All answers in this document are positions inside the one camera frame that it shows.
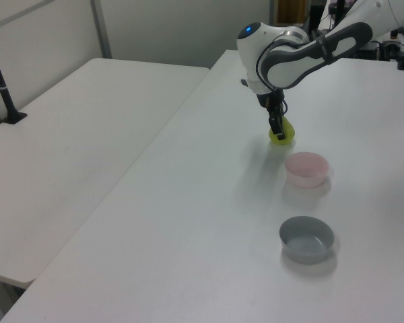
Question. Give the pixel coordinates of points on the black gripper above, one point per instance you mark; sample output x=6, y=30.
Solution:
x=268, y=101

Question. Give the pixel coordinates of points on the green pear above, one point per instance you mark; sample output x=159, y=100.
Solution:
x=289, y=135

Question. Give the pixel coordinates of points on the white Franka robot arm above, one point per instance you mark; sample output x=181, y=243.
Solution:
x=289, y=67

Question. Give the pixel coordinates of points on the pink plastic bowl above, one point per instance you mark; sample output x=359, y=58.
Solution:
x=306, y=168

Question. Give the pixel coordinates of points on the grey plastic bowl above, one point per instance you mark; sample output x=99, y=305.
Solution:
x=306, y=245

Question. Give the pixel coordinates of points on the brown wooden board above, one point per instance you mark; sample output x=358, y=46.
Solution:
x=291, y=11

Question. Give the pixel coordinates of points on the grey lab equipment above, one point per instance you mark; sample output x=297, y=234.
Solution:
x=385, y=45

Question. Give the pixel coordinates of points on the white side table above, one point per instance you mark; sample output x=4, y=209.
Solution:
x=70, y=151

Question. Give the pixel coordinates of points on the black camera pole with base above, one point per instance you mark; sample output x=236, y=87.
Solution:
x=3, y=91

